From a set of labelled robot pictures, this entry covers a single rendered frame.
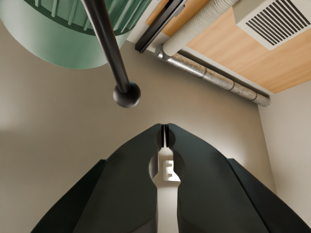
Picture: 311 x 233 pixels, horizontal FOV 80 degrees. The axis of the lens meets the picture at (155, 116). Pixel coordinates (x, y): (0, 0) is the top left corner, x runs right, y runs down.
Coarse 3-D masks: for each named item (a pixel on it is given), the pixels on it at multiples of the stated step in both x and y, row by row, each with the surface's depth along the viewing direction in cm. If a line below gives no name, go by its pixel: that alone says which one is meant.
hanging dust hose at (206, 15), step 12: (216, 0) 144; (228, 0) 140; (204, 12) 153; (216, 12) 149; (192, 24) 163; (204, 24) 159; (180, 36) 175; (192, 36) 173; (168, 48) 189; (180, 48) 189
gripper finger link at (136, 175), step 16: (160, 128) 11; (128, 144) 10; (144, 144) 10; (160, 144) 12; (112, 160) 9; (128, 160) 9; (144, 160) 9; (112, 176) 8; (128, 176) 8; (144, 176) 8; (96, 192) 7; (112, 192) 7; (128, 192) 7; (144, 192) 7; (96, 208) 7; (112, 208) 7; (128, 208) 7; (144, 208) 7; (80, 224) 6; (96, 224) 6; (112, 224) 6; (128, 224) 6; (144, 224) 6
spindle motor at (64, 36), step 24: (0, 0) 21; (24, 0) 19; (48, 0) 18; (72, 0) 18; (120, 0) 19; (144, 0) 21; (24, 24) 21; (48, 24) 20; (72, 24) 20; (120, 24) 23; (48, 48) 24; (72, 48) 23; (96, 48) 25
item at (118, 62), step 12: (84, 0) 11; (96, 0) 11; (96, 12) 12; (96, 24) 13; (108, 24) 13; (96, 36) 14; (108, 36) 14; (108, 48) 15; (108, 60) 17; (120, 60) 17; (120, 72) 18; (120, 84) 20; (132, 84) 23; (120, 96) 22; (132, 96) 22
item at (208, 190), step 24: (168, 144) 12; (192, 144) 10; (192, 168) 8; (216, 168) 8; (192, 192) 7; (216, 192) 7; (240, 192) 7; (192, 216) 6; (216, 216) 6; (240, 216) 6
